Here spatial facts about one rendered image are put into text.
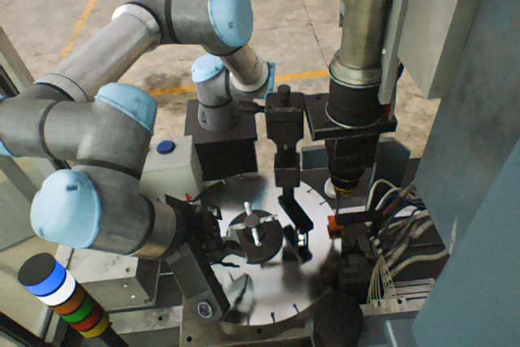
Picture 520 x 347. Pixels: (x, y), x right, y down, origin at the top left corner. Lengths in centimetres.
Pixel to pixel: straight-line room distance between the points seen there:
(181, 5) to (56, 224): 48
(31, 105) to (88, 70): 11
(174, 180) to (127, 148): 58
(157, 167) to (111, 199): 56
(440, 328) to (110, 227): 32
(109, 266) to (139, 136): 44
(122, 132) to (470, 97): 35
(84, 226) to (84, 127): 12
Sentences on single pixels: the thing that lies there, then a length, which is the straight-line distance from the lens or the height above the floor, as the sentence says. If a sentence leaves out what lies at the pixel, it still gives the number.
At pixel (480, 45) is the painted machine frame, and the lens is 34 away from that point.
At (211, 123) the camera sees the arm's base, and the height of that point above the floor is 78.
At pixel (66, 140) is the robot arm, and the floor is 130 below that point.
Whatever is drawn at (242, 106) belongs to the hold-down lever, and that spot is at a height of 122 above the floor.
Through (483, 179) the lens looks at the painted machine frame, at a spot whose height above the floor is 133.
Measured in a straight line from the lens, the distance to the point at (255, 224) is 69.
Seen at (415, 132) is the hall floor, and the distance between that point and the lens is 240.
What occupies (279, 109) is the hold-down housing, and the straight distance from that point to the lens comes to 51.
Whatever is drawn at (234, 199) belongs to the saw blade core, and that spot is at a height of 95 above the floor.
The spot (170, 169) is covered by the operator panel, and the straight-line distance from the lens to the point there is 98.
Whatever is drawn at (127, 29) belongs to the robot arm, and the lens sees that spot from 71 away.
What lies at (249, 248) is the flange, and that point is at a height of 96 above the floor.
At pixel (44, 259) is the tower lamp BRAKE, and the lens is 57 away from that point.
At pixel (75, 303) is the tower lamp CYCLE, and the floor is 108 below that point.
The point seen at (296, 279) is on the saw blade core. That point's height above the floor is 95.
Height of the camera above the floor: 158
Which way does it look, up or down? 45 degrees down
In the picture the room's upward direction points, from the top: 7 degrees counter-clockwise
